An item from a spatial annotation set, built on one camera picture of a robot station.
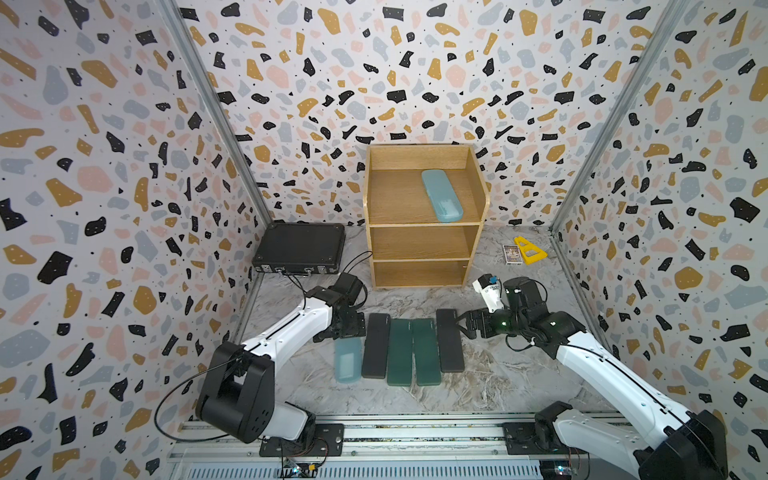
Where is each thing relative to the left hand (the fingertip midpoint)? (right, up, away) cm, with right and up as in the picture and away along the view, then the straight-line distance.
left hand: (349, 332), depth 87 cm
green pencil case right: (+23, -7, +3) cm, 24 cm away
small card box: (+57, +23, +26) cm, 67 cm away
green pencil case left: (+15, -6, +1) cm, 16 cm away
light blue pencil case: (-1, -6, +1) cm, 6 cm away
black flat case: (-23, +25, +24) cm, 42 cm away
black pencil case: (+8, -9, -1) cm, 12 cm away
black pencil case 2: (+30, -3, +3) cm, 30 cm away
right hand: (+32, +5, -8) cm, 33 cm away
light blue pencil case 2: (+27, +40, -1) cm, 48 cm away
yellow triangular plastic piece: (+64, +26, +29) cm, 75 cm away
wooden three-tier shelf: (+18, +25, +8) cm, 32 cm away
